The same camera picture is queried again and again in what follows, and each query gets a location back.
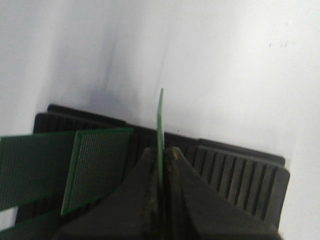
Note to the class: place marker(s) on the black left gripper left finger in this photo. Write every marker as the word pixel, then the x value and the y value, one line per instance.
pixel 130 213

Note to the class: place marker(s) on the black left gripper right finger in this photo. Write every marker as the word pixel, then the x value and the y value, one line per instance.
pixel 196 212

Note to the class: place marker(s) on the green perforated circuit board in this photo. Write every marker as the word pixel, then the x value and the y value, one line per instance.
pixel 97 166
pixel 33 167
pixel 160 138

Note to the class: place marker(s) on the green perforated circuit board front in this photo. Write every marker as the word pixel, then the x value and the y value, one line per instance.
pixel 160 138

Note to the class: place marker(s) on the black slotted board rack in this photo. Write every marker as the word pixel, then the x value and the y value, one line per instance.
pixel 252 181

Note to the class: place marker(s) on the green circuit board left rear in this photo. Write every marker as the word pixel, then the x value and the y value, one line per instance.
pixel 42 227

